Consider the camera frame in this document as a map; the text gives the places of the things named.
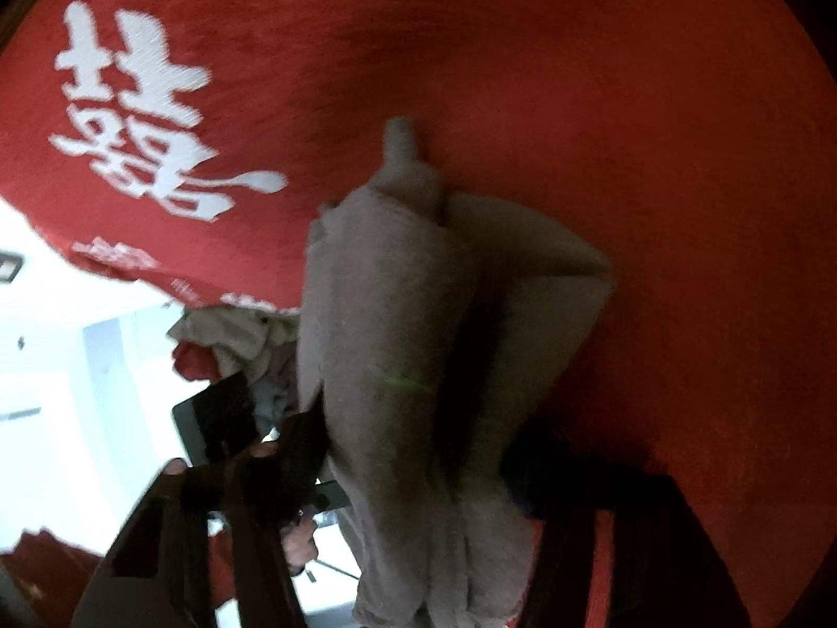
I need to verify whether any grey small garment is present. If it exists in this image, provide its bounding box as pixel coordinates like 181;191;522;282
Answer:
294;116;617;628

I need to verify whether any pile of crumpled cloths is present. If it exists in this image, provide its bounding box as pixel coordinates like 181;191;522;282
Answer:
168;304;303;407

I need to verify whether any crumpled red cloth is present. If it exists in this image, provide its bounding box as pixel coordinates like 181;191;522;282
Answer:
172;339;220;386

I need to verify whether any red printed blanket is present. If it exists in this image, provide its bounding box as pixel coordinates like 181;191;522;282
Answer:
0;0;837;628

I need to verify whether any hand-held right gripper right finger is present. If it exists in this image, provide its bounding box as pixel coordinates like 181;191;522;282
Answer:
502;420;754;628

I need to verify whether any person's left hand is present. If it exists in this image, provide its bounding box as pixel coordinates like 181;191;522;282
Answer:
282;515;320;573

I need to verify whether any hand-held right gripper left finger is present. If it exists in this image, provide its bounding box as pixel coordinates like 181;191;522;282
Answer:
71;404;329;628

